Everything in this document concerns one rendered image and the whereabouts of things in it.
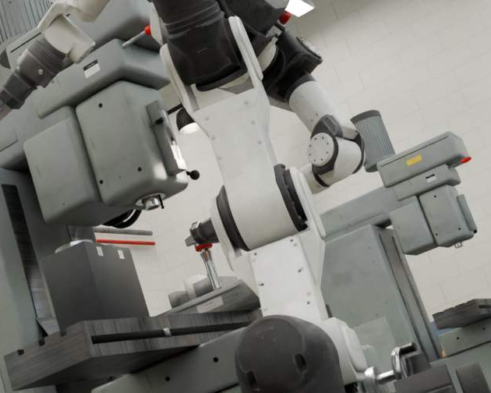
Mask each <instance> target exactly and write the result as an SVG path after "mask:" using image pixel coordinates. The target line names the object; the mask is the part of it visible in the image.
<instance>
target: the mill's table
mask: <svg viewBox="0 0 491 393"><path fill-rule="evenodd" d="M261 317H263V312H262V309H258V310H236V311H224V312H213V313H190V314H178V315H166V316H154V317H131V318H119V319H107V320H85V321H79V322H77V323H75V324H73V325H70V326H68V327H66V328H65V330H64V331H57V332H55V333H54V334H51V335H49V336H47V337H45V338H44V340H38V341H36V342H33V343H31V344H29V345H27V346H24V347H23V349H19V350H16V351H14V352H11V353H10V354H8V355H5V356H4V360H5V365H6V368H7V371H8V375H9V380H10V384H11V387H12V390H13V391H19V390H24V389H30V388H39V387H45V386H50V385H56V384H65V383H71V382H77V381H86V380H92V379H97V378H102V377H112V376H118V375H123V374H131V373H133V372H136V371H137V370H141V369H143V368H145V367H147V366H150V365H152V364H155V363H158V362H160V361H161V360H164V359H167V358H169V357H172V356H174V355H177V354H179V353H181V352H184V351H186V350H188V349H191V348H194V347H196V346H198V345H201V344H203V343H205V342H208V341H210V340H213V339H215V338H218V337H221V336H222V335H226V334H227V333H230V332H232V331H235V330H237V329H239V328H245V327H248V326H249V325H250V324H251V323H252V322H253V321H255V320H257V319H259V318H261Z"/></svg>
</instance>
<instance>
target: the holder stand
mask: <svg viewBox="0 0 491 393"><path fill-rule="evenodd" d="M41 264H42V267H43V271H44V276H45V278H46V282H47V285H48V290H49V293H50V296H51V301H52V304H53V307H54V310H55V316H56V318H57V322H58V326H59V330H60V331H64V330H65V328H67V327H68V326H70V325H73V324H75V323H77V322H79V321H85V320H107V319H119V318H131V317H149V316H150V314H149V311H148V309H147V304H146V301H145V298H144V295H143V290H142V288H141V285H140V280H139V278H138V275H137V272H136V268H135V264H134V262H133V259H132V254H131V252H130V249H129V248H123V247H118V246H114V244H112V243H103V244H100V243H93V241H92V240H90V239H83V240H78V241H75V242H71V243H67V244H65V245H63V246H60V247H59V248H58V249H57V250H56V251H55V253H54V254H52V255H50V256H48V257H45V258H43V259H41Z"/></svg>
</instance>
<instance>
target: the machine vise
mask: <svg viewBox="0 0 491 393"><path fill-rule="evenodd" d="M168 299H169V302H170V304H171V308H173V309H170V310H168V311H166V312H163V313H161V314H159V315H157V316H166V315H178V314H190V313H213V312H224V311H236V310H257V309H259V308H261V305H260V298H259V297H258V296H257V295H256V293H255V292H254V291H253V290H252V289H251V288H250V287H249V286H248V285H247V284H246V283H245V282H244V281H243V280H242V279H239V280H236V281H234V282H232V283H229V284H227V285H224V286H222V288H221V289H218V290H214V291H212V292H208V293H207V294H204V295H202V296H200V297H197V298H195V299H193V300H190V301H189V297H188V295H187V292H186V291H176V292H173V293H171V294H169V295H168Z"/></svg>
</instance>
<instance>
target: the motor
mask: <svg viewBox="0 0 491 393"><path fill-rule="evenodd" d="M50 7H51V2H50V0H0V64H1V65H2V66H3V67H5V68H7V69H11V67H10V64H9V59H8V56H7V53H6V48H7V47H8V46H9V45H10V44H11V43H12V42H14V41H16V40H17V39H19V38H20V37H22V36H23V35H24V34H27V33H28V32H30V31H31V30H32V29H34V28H35V27H37V26H38V24H39V22H40V21H41V20H42V19H43V17H44V15H45V14H46V12H47V11H48V10H49V9H50Z"/></svg>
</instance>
